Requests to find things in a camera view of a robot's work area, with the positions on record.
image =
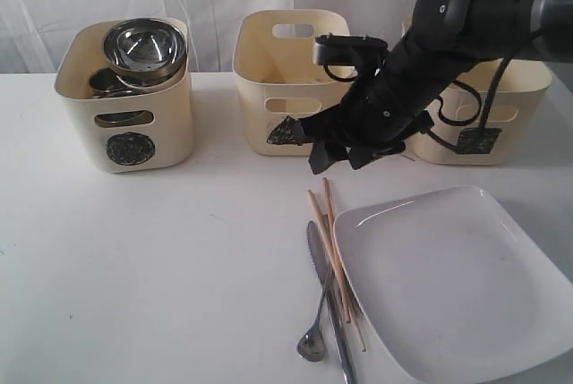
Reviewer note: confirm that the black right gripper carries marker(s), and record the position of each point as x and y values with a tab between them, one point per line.
376	117

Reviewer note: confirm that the steel table knife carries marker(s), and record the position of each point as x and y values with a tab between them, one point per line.
325	275

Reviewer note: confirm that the white square plate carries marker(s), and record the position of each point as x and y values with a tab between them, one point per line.
453	287

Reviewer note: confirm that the long steel spoon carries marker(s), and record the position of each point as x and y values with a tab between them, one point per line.
311	345

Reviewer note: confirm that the stainless steel bowl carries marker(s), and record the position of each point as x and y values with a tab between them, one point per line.
145	49

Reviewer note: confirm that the white ceramic bowl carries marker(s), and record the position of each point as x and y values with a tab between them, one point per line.
151	86

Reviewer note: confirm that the cream bin with triangle mark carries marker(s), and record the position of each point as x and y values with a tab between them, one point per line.
275	74

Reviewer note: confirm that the cream bin with square mark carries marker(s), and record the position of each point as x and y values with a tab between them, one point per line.
522	88

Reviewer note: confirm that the cream bin with circle mark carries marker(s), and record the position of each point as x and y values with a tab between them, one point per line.
163	138

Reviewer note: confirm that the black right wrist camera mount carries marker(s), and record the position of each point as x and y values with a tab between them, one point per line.
359	52

